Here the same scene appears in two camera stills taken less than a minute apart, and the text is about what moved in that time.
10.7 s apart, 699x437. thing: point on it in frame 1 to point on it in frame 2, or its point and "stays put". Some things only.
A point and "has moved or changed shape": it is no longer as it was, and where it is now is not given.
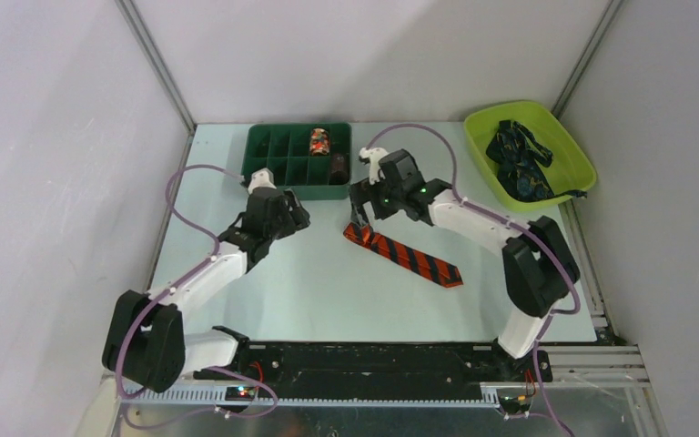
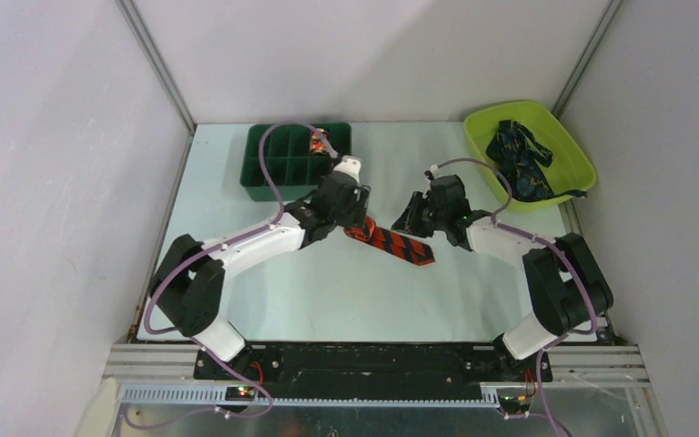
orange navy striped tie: [407, 257] has moved or changed shape
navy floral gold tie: [513, 151] stays put
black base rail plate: [378, 363] stays put
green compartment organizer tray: [314, 158] stays put
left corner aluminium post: [158, 61] stays put
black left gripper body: [282, 226] to [351, 215]
